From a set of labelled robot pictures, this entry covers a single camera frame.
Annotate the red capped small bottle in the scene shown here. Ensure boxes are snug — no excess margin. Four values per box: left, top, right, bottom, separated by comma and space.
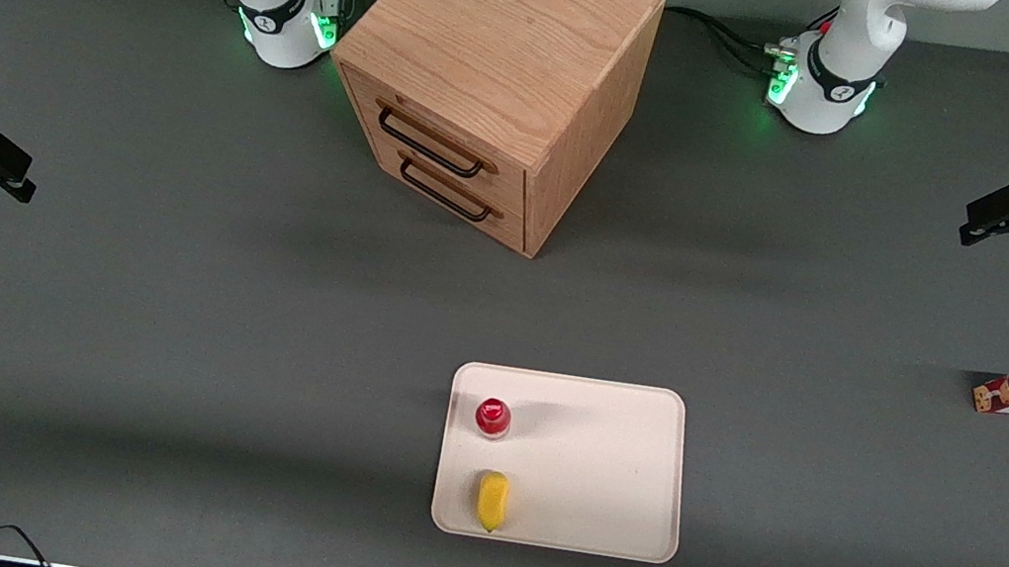
471, 395, 516, 443

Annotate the black metal drawer handle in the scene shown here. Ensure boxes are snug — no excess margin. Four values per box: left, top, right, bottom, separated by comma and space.
370, 104, 493, 182
392, 155, 500, 227

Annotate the yellow banana toy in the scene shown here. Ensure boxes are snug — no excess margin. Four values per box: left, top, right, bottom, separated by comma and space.
472, 468, 514, 536

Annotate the beige plastic tray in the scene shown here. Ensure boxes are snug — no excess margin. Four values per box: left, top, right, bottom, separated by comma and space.
426, 357, 702, 567

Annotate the wooden drawer cabinet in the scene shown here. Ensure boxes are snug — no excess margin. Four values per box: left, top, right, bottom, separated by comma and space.
305, 0, 667, 273

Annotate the black left arm base cable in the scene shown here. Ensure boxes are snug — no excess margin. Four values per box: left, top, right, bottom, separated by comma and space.
656, 3, 788, 77

